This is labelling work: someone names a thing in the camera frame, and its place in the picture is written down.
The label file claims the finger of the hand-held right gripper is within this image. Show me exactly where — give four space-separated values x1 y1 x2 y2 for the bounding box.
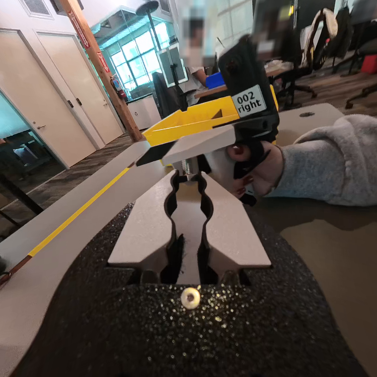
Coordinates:
135 141 178 167
161 127 237 165

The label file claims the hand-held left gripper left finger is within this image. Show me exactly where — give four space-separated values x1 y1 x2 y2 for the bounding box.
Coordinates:
108 170 181 274

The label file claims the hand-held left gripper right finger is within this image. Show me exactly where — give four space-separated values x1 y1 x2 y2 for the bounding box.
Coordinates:
198 171 272 274

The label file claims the yellow plastic bin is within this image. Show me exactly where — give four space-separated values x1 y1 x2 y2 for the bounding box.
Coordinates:
142 85 279 167

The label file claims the steel hex bolt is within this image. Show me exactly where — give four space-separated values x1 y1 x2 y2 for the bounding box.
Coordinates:
178 158 200 182

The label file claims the person's right hand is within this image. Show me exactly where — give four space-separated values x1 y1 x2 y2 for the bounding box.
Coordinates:
226 141 285 198

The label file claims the blue plastic bin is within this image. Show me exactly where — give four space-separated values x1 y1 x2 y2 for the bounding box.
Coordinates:
205 71 224 89

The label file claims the wooden desk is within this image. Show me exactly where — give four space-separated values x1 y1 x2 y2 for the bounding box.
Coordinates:
194 66 295 100

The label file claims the white recycling cabinet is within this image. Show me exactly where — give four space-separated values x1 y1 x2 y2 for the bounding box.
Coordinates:
126 94 162 131

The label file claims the black office chair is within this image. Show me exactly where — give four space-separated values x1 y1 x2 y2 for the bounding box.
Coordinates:
151 71 189 119
277 29 318 108
333 6 377 110

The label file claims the yellow tape strip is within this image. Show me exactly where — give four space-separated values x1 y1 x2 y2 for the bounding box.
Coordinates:
28 167 131 257

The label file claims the computer monitor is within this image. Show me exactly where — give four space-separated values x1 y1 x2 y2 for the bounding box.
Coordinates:
156 42 189 88

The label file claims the red fire extinguisher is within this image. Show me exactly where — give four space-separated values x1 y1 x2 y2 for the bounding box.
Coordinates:
111 74 125 100

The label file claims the pale jacket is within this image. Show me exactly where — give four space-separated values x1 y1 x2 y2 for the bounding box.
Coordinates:
303 8 340 64

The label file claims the white door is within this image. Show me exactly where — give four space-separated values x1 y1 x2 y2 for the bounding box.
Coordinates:
0 29 98 169
36 32 125 145

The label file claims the large window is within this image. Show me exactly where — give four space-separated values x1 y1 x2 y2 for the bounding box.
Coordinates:
110 23 169 89

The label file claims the red arrow sign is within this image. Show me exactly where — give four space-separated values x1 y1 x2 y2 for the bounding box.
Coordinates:
67 10 91 49
96 51 111 74

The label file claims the black floor lamp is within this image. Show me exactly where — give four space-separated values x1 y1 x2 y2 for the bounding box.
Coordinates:
135 0 162 51

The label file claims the red box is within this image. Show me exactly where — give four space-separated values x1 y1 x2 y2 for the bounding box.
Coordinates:
361 54 377 75

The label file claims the glass office partition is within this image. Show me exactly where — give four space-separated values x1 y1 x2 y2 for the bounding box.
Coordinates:
0 88 67 178

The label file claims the wooden post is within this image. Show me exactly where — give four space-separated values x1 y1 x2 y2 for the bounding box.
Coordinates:
60 0 144 142

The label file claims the wall air vent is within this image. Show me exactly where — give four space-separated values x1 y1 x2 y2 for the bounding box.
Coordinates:
18 0 55 20

